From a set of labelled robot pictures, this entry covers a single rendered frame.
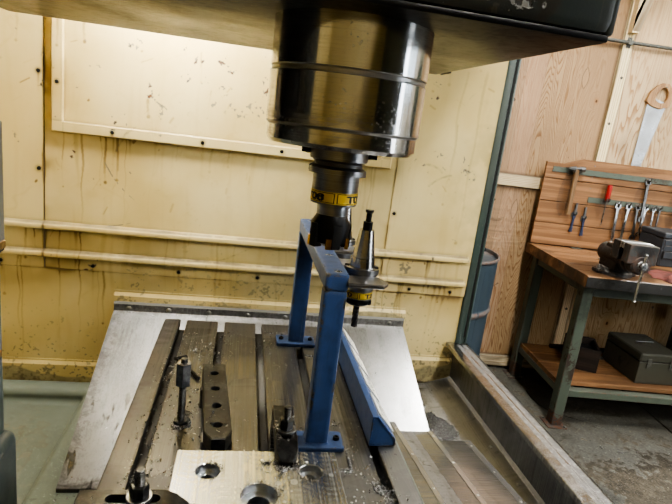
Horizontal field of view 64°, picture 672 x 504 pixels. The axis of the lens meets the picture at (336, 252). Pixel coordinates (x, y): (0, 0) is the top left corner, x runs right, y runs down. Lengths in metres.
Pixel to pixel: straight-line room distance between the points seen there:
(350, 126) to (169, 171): 1.14
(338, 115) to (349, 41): 0.06
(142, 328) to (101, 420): 0.31
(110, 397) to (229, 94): 0.86
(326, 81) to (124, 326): 1.27
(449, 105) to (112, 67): 0.94
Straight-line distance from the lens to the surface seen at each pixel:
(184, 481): 0.79
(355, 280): 0.90
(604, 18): 0.54
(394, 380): 1.61
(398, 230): 1.67
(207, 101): 1.57
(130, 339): 1.63
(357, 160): 0.55
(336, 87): 0.50
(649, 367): 3.55
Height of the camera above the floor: 1.47
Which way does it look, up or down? 14 degrees down
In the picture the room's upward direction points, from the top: 7 degrees clockwise
